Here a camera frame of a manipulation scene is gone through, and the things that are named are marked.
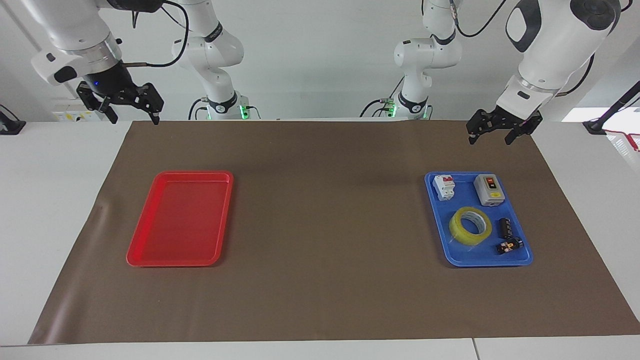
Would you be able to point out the blue plastic tray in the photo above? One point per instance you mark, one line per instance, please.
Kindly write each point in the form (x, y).
(520, 257)

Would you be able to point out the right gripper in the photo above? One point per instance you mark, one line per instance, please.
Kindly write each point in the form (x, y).
(111, 81)

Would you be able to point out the small black and yellow part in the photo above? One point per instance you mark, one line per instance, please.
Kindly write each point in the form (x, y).
(509, 246)

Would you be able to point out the yellow tape roll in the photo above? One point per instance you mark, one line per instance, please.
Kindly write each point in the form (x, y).
(457, 227)

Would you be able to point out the grey switch box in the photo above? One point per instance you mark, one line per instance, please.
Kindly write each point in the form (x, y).
(489, 190)

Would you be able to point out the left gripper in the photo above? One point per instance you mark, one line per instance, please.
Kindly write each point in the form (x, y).
(526, 124)

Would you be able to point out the black cylindrical part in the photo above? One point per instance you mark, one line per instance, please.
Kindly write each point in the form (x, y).
(505, 227)

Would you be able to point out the black stand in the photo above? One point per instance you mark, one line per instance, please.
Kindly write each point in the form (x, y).
(615, 107)
(10, 125)

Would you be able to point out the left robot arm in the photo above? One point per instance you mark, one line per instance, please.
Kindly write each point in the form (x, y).
(550, 45)

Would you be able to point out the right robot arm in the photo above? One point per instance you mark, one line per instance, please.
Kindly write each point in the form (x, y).
(75, 25)

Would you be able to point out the red plastic tray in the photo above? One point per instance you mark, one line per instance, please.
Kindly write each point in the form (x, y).
(182, 220)

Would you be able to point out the white circuit breaker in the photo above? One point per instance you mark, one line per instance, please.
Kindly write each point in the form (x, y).
(444, 187)

